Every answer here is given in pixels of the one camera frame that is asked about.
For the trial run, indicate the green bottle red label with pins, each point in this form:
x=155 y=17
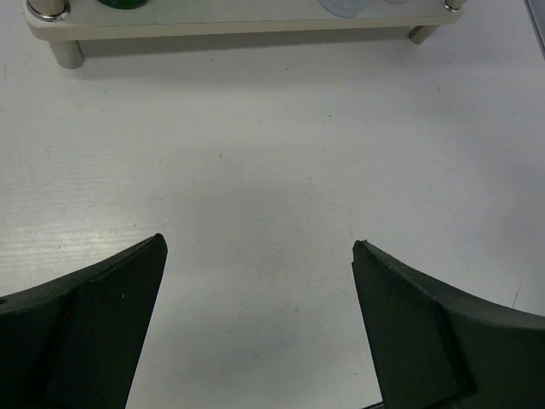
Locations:
x=124 y=4

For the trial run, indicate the white two-tier shelf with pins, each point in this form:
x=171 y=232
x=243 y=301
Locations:
x=64 y=24

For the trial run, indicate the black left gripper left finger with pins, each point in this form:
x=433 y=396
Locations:
x=75 y=341

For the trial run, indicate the water bottle blue label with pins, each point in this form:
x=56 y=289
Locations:
x=345 y=8

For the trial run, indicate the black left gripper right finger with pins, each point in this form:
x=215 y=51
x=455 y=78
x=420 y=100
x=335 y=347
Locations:
x=435 y=346

